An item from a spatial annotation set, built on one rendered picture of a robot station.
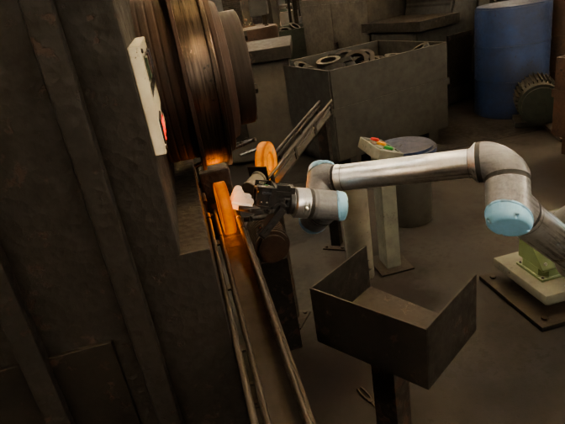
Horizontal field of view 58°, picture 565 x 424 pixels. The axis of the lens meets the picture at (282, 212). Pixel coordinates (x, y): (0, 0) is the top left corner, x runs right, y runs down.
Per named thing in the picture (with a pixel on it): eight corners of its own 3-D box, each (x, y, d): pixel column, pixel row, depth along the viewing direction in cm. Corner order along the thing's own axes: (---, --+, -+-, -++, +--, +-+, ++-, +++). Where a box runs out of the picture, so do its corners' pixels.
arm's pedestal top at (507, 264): (559, 247, 222) (560, 240, 220) (620, 283, 193) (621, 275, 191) (493, 266, 217) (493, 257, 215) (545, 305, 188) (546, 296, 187)
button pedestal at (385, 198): (384, 279, 234) (373, 151, 209) (365, 257, 256) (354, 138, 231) (416, 271, 236) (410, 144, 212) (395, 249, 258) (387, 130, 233)
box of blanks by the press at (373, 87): (340, 177, 360) (327, 66, 329) (285, 154, 430) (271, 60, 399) (451, 140, 398) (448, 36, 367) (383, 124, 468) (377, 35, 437)
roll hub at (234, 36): (244, 136, 124) (221, 13, 112) (229, 113, 149) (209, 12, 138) (266, 131, 124) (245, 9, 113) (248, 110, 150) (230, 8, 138)
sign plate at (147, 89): (155, 156, 88) (126, 47, 80) (156, 124, 111) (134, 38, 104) (168, 153, 88) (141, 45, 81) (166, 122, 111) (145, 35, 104)
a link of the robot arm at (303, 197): (301, 211, 158) (308, 224, 149) (286, 210, 157) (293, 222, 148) (306, 184, 155) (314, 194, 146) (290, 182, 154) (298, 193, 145)
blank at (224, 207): (218, 196, 136) (229, 193, 137) (209, 174, 150) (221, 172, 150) (228, 245, 144) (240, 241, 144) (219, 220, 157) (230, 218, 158)
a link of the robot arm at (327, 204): (340, 225, 159) (353, 215, 150) (302, 224, 156) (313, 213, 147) (339, 198, 162) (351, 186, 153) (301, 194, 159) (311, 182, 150)
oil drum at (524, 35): (498, 124, 416) (501, 7, 380) (460, 110, 470) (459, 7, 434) (564, 109, 424) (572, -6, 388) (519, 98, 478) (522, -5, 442)
